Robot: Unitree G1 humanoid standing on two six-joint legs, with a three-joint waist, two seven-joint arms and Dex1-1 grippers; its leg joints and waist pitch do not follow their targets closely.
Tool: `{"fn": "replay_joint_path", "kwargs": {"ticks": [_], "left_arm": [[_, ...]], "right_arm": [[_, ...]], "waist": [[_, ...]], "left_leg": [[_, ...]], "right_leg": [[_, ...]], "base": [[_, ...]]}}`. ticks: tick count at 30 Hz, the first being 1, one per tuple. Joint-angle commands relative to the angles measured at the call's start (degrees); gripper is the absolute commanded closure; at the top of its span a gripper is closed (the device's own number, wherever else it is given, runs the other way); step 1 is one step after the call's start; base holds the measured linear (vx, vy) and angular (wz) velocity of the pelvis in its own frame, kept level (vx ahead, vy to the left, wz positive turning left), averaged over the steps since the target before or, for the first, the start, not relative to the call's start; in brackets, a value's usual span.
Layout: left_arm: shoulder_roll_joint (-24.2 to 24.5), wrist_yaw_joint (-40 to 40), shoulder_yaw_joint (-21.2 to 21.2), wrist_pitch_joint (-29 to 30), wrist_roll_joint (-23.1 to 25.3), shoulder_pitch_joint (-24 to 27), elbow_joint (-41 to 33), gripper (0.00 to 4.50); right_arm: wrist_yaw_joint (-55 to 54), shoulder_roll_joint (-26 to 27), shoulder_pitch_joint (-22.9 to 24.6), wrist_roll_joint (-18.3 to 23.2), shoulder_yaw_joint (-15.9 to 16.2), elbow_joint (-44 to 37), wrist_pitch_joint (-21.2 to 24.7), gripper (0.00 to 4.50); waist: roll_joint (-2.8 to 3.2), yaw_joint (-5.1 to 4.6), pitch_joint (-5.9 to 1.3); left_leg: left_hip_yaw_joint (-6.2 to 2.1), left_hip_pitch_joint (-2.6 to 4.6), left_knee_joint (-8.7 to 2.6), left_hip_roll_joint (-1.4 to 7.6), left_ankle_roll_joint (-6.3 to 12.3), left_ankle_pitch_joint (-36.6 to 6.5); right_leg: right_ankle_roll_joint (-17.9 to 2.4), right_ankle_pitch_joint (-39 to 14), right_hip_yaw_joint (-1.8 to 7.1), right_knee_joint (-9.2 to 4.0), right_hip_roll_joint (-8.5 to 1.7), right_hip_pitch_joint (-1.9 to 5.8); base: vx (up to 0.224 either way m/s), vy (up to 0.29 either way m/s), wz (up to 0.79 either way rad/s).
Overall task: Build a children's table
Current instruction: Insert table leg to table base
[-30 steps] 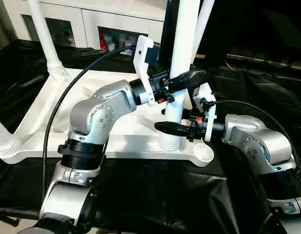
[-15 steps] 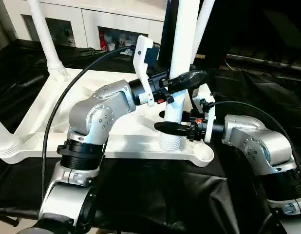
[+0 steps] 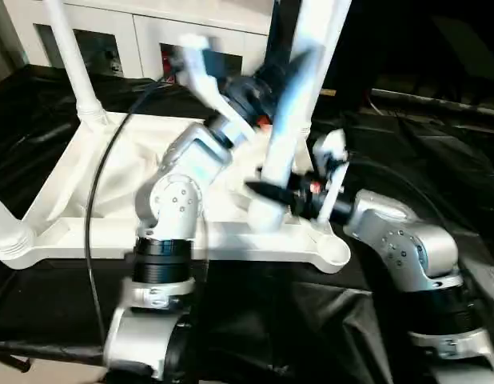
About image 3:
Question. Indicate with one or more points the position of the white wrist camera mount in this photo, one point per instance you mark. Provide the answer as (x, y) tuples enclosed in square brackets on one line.
[(199, 76), (331, 148)]

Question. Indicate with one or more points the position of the long dark metal rod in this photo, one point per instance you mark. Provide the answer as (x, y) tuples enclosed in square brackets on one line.
[(431, 102)]

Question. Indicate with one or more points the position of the white cabinet with glass doors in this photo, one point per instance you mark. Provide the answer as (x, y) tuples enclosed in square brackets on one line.
[(131, 28)]

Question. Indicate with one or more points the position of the small tan tape piece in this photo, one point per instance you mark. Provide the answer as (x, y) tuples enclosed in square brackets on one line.
[(329, 92)]

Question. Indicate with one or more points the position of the red bottle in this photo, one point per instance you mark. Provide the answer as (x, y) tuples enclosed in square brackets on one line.
[(166, 62)]

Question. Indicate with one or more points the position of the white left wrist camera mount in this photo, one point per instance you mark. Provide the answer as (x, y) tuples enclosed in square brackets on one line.
[(199, 76)]

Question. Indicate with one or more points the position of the white plastic table top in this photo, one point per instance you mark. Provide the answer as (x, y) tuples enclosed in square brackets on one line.
[(71, 192)]

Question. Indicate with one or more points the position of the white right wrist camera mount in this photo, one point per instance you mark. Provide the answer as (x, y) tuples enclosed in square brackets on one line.
[(331, 148)]

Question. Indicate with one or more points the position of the black plastic mat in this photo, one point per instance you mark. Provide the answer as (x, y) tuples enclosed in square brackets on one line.
[(271, 320)]

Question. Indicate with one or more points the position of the black stand leg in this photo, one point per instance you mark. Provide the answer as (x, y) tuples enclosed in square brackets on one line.
[(15, 360)]

